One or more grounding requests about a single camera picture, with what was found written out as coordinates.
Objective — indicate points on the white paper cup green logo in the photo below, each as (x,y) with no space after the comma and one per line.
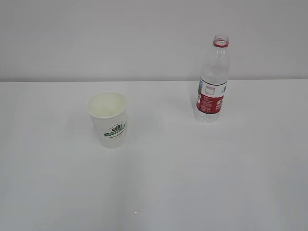
(108,113)

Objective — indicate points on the clear water bottle red label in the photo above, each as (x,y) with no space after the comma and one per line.
(213,80)

